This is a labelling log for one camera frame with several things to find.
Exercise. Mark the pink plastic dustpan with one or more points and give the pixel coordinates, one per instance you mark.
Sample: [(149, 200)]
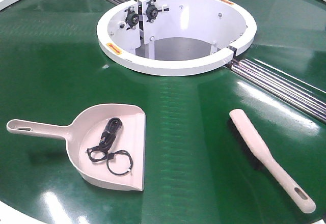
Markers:
[(105, 143)]

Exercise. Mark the left black bearing block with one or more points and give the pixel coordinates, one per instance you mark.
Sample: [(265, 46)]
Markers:
[(132, 18)]

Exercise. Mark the right black bearing block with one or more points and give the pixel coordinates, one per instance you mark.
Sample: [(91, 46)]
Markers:
[(152, 10)]

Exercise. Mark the pink hand brush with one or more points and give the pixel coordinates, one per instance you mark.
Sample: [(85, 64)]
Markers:
[(260, 150)]

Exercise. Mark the right steel roller strip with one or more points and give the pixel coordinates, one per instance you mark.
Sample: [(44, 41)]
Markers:
[(288, 91)]

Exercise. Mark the black bearing block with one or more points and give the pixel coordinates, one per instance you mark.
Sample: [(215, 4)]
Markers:
[(132, 18), (152, 10)]

